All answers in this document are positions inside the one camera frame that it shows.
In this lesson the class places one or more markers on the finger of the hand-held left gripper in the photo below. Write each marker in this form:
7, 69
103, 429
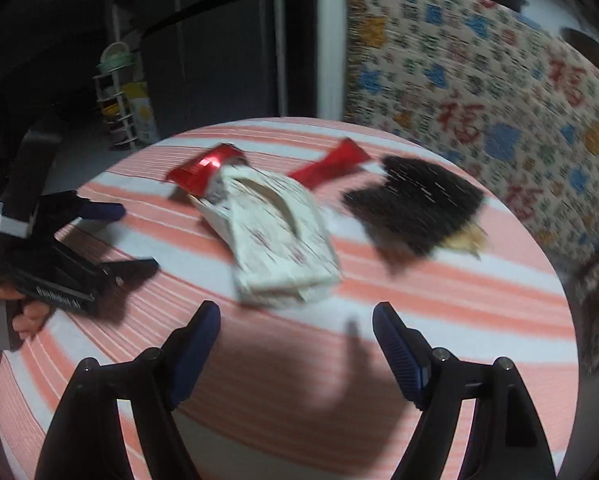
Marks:
104, 210
129, 270

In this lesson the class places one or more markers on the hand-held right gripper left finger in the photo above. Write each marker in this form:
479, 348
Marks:
199, 350

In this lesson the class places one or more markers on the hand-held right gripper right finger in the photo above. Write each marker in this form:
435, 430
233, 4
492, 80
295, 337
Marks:
399, 355

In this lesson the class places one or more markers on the white paper carton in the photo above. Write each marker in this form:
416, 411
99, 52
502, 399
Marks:
279, 245

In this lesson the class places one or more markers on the person's left hand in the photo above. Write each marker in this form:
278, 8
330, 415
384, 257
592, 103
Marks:
29, 317

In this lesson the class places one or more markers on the striped tablecloth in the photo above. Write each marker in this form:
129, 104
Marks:
279, 360

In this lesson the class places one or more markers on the white storage rack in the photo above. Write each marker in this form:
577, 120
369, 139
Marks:
114, 115

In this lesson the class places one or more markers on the yellow cardboard box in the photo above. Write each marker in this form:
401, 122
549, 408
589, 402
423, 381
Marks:
143, 112

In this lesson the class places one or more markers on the beige paper scrap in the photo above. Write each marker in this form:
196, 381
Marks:
467, 240

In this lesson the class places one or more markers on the green bowl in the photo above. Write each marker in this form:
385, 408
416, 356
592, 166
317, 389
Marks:
113, 57

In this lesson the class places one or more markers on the grey refrigerator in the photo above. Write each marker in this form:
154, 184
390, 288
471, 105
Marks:
214, 50

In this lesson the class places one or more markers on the printed blanket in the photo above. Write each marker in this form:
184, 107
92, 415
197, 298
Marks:
479, 85

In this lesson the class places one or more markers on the wok with glass lid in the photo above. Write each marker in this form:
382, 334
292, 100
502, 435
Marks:
589, 47

